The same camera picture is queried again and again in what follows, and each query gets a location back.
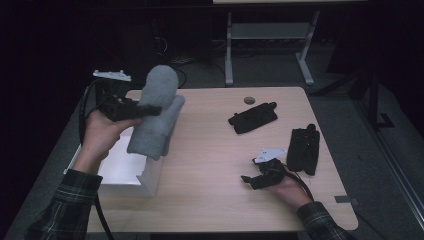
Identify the person's left hand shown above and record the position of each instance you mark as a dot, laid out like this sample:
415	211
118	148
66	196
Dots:
98	136

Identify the person's right hand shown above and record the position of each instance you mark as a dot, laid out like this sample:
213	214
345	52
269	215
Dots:
290	193

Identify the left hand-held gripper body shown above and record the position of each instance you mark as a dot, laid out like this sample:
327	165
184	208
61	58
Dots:
115	106

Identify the black metal stand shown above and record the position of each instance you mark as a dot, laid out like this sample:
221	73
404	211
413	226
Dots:
371	96

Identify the grey knitted glove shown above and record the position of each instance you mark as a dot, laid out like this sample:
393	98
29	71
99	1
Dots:
155	126
176	108

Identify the white box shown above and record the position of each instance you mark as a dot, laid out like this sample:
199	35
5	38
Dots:
126	173

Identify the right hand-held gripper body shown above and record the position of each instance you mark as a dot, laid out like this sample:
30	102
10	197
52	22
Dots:
271	166

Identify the aluminium rail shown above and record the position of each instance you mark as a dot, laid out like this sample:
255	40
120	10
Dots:
396	173

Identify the grey metal table frame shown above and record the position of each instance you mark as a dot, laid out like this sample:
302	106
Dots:
270	31

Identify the grey tape piece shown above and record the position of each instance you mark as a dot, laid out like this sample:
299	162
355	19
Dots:
345	199

